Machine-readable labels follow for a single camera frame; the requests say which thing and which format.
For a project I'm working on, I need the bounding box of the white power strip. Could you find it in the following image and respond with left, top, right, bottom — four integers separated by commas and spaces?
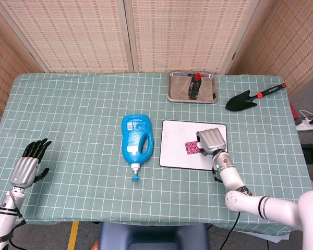
295, 117, 313, 131

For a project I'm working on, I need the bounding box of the black garden trowel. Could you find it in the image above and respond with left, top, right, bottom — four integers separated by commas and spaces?
225, 83, 287, 112

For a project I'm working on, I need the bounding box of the blue chair seat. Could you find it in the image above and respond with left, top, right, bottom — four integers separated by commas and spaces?
98, 221, 211, 250

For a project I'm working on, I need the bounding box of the white black-edged mouse pad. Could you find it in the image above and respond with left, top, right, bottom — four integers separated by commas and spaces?
159, 119, 228, 171

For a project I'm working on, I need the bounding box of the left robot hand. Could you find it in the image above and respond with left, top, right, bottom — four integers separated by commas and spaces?
9, 137, 52, 189

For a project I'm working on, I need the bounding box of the small black red-capped bottle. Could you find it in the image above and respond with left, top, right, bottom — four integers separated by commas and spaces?
188, 73, 204, 99

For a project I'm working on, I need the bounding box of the stainless steel tray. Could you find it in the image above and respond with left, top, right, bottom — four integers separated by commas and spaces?
166, 70, 219, 104

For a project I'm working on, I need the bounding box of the white power cable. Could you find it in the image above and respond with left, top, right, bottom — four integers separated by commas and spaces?
298, 108, 313, 121

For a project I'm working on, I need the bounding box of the bamboo folding screen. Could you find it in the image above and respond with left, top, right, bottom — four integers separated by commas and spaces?
0, 0, 313, 117

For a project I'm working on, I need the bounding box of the green checkered tablecloth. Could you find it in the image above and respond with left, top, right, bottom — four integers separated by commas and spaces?
0, 72, 313, 236

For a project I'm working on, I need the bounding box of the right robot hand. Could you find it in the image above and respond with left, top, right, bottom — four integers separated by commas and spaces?
196, 129, 228, 156

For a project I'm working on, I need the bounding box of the blue detergent pump bottle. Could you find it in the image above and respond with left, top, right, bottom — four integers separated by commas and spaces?
121, 114, 155, 182

